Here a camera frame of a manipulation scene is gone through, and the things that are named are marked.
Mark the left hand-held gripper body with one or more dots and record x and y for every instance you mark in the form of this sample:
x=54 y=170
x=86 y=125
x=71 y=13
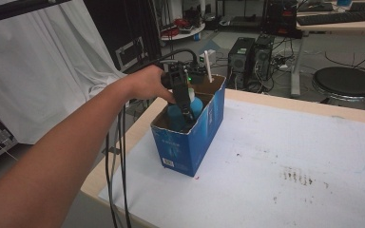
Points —
x=179 y=77

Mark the blue bottle with white cap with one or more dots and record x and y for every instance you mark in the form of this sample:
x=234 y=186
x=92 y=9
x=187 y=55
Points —
x=175 y=118

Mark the blue cardboard box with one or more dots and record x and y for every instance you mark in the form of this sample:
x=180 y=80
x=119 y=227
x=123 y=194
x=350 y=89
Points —
x=187 y=148

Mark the person's left hand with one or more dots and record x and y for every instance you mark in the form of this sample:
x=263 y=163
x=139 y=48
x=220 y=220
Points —
x=147 y=84

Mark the white stick in box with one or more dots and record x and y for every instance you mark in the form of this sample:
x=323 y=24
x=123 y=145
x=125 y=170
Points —
x=207 y=63

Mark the white round table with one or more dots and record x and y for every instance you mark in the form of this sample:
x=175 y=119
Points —
x=187 y=33

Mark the black computer tower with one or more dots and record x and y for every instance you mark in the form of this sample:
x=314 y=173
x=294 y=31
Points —
x=240 y=60

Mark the black equipment case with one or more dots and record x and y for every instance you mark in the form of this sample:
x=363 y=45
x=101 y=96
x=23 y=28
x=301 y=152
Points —
x=120 y=25

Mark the grey computer tower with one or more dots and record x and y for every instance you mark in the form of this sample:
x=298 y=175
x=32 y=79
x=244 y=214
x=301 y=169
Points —
x=263 y=58

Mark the black machine with red parts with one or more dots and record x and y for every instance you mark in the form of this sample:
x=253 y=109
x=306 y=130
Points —
x=282 y=19

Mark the white curtain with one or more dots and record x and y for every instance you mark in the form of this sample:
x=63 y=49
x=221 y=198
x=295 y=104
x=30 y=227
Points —
x=28 y=63

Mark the black round stool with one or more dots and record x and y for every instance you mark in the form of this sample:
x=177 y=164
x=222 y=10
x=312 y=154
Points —
x=347 y=81

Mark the black metal beam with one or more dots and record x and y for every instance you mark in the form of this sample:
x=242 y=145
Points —
x=19 y=9

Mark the wooden desk with metal leg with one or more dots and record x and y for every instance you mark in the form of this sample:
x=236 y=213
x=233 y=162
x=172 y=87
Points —
x=345 y=27

